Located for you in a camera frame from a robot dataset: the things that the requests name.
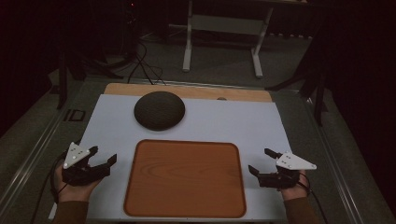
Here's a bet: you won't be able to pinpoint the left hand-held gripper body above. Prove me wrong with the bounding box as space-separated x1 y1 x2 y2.
61 142 112 188

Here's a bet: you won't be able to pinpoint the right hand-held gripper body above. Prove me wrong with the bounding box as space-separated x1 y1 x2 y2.
257 151 318 190

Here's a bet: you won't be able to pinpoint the person's right hand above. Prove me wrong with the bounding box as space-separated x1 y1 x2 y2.
279 169 310 202

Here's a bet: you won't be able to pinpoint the person's left hand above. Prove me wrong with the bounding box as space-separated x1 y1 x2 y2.
54 169 103 203

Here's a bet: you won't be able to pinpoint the black floor socket box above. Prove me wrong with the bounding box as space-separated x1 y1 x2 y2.
63 108 87 123

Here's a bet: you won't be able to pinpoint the white table mat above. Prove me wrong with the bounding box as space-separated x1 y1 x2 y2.
48 93 294 223

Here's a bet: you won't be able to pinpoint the brown wooden tray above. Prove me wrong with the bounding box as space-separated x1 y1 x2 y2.
122 138 248 219

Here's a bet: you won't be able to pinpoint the black metal stand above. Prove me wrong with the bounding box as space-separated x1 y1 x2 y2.
266 27 330 127
56 50 69 110

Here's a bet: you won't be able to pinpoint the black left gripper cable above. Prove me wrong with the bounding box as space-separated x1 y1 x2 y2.
29 151 69 224

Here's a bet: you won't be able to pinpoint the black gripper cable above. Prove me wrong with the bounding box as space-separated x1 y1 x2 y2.
298 171 330 224
29 151 69 224

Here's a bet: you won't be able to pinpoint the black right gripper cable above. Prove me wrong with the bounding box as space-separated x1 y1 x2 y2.
298 171 330 224

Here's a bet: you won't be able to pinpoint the metal floor rail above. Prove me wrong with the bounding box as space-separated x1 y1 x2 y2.
303 97 366 224
0 104 74 216

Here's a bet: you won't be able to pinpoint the black floor cables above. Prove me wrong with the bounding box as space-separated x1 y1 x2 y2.
125 38 167 86

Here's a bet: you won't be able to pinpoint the white metal desk frame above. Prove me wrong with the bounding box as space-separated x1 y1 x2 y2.
182 0 276 79

